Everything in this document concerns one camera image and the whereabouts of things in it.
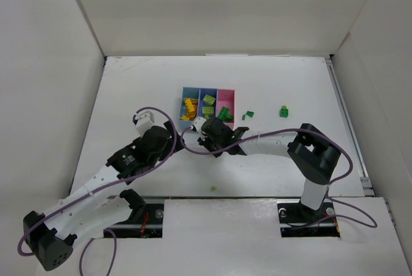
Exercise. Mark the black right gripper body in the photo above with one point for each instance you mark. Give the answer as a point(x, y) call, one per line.
point(210, 127)

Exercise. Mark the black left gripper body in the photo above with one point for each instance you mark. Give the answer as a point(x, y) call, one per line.
point(174, 135)

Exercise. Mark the dark green heart brick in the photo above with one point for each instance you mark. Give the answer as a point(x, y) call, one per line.
point(228, 118)

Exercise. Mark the dark green plate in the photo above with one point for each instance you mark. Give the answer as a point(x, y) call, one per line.
point(224, 111)

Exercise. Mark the pale green curved brick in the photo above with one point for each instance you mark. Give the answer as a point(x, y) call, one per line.
point(207, 110)

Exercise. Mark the yellow butterfly round brick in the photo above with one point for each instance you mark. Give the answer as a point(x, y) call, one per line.
point(191, 116)

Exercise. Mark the yellow curved studded brick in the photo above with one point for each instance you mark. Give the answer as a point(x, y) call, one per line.
point(191, 106)

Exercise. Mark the dark green 2x2 brick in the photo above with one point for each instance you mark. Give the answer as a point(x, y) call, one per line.
point(283, 112)

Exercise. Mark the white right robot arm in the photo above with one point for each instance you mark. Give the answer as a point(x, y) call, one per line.
point(315, 157)

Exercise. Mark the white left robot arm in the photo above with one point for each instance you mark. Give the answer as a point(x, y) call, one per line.
point(106, 199)

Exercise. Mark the pink container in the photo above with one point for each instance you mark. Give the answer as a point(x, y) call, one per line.
point(226, 98)

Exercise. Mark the purple blue container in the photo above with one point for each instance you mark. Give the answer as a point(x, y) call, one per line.
point(203, 92)

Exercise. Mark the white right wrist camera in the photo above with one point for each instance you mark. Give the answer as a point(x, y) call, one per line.
point(197, 125)

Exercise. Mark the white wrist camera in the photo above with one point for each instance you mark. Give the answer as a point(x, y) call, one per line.
point(143, 121)
point(197, 125)

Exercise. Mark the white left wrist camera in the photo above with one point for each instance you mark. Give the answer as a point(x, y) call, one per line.
point(143, 121)

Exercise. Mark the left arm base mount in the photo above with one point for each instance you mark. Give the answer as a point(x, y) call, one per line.
point(145, 218)

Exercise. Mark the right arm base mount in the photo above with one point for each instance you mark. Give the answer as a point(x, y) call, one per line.
point(307, 216)

